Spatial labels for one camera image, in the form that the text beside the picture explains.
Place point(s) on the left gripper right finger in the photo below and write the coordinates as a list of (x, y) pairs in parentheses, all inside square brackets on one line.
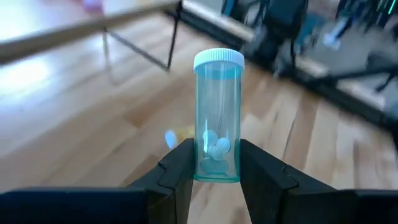
[(267, 193)]

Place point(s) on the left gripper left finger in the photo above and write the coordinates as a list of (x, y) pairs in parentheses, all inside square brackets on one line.
[(175, 189)]

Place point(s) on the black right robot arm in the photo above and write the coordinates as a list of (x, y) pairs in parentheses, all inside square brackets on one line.
[(280, 25)]

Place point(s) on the teal translucent medicine bottle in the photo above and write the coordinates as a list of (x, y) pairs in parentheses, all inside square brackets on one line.
[(217, 102)]

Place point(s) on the black aluminium rig frame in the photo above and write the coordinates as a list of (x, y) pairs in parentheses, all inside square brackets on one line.
[(342, 99)]

